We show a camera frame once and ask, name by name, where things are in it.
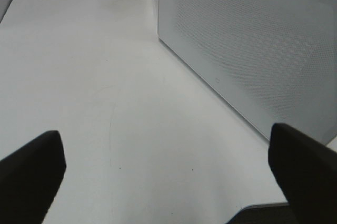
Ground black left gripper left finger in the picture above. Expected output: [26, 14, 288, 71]
[1, 130, 66, 223]

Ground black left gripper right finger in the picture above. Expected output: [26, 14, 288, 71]
[268, 123, 336, 223]

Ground white microwave door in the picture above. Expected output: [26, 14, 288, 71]
[157, 0, 337, 146]

